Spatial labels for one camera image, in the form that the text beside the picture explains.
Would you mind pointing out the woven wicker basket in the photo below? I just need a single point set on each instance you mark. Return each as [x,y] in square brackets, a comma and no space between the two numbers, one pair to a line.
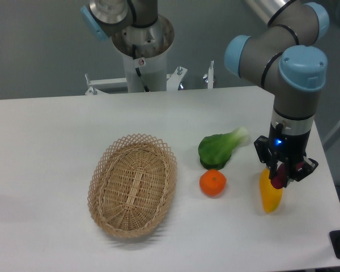
[132,186]

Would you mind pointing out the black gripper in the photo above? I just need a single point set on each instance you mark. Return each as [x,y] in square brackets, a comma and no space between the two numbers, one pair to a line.
[280,148]

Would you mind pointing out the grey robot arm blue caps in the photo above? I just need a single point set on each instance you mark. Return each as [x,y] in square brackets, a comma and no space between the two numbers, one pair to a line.
[283,61]

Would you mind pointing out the yellow pepper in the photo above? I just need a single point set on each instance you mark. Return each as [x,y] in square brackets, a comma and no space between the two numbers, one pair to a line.
[271,197]

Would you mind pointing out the purple sweet potato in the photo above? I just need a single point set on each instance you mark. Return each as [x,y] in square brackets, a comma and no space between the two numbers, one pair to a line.
[279,180]

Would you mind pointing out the orange tangerine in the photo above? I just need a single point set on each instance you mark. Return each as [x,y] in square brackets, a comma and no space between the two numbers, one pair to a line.
[212,182]

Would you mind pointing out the green bok choy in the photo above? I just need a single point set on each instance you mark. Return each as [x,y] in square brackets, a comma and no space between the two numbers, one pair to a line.
[216,150]

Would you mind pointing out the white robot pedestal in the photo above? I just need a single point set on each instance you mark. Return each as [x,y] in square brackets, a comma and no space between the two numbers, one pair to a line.
[144,54]

